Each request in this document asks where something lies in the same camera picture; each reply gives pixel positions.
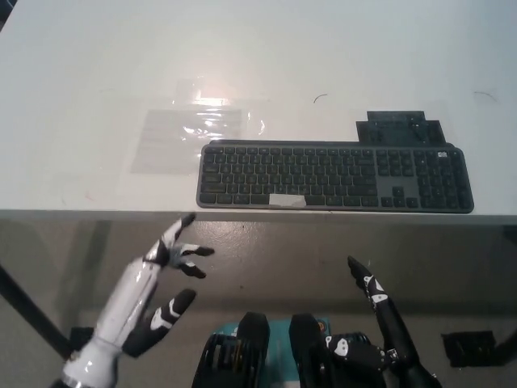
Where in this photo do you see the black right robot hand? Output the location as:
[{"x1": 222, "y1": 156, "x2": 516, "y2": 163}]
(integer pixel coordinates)
[{"x1": 325, "y1": 255, "x2": 443, "y2": 388}]

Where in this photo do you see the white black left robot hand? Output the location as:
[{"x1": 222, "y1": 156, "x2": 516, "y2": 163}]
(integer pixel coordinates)
[{"x1": 60, "y1": 214, "x2": 215, "y2": 388}]

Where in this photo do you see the black teal robot body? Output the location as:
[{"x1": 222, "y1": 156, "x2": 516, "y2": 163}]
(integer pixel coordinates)
[{"x1": 192, "y1": 310, "x2": 389, "y2": 388}]

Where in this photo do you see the black table leg foot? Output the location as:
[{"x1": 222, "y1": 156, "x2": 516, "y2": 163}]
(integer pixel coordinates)
[{"x1": 69, "y1": 325, "x2": 97, "y2": 357}]

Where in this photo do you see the black floor outlet box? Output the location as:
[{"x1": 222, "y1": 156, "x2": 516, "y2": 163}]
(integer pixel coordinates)
[{"x1": 439, "y1": 330, "x2": 497, "y2": 368}]

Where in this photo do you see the black slanted table leg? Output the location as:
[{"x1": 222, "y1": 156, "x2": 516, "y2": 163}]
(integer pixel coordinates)
[{"x1": 0, "y1": 261, "x2": 74, "y2": 361}]

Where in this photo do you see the white tape strip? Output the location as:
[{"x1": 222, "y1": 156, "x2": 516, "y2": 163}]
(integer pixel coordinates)
[{"x1": 269, "y1": 193, "x2": 306, "y2": 209}]

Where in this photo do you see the clear plastic sheet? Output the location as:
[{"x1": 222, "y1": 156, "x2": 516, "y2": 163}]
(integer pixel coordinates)
[{"x1": 130, "y1": 108, "x2": 244, "y2": 176}]

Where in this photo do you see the black stepped flat plate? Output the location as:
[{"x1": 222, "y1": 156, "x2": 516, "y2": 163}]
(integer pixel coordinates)
[{"x1": 355, "y1": 110, "x2": 450, "y2": 146}]

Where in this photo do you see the clear crinkled tape patch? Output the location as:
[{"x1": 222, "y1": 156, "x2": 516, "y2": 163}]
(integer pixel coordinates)
[{"x1": 172, "y1": 78, "x2": 268, "y2": 141}]

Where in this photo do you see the dark grey wireless keyboard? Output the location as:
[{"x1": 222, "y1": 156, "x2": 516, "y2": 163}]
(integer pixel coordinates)
[{"x1": 195, "y1": 138, "x2": 476, "y2": 215}]

